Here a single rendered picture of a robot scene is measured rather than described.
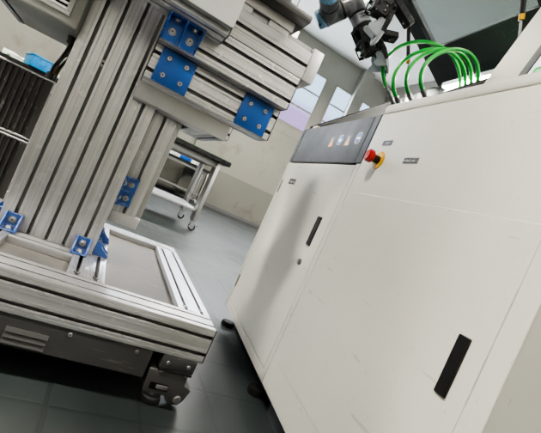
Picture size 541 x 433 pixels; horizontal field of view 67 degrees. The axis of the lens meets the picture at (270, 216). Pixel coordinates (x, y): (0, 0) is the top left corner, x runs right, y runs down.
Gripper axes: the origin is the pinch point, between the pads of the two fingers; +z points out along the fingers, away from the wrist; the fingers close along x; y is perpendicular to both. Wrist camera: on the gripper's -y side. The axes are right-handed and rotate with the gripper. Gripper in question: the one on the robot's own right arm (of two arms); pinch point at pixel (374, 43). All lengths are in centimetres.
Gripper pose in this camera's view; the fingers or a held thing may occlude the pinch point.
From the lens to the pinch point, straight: 159.1
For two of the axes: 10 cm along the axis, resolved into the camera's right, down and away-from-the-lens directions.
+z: -4.1, 9.1, 0.2
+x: 2.6, 1.3, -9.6
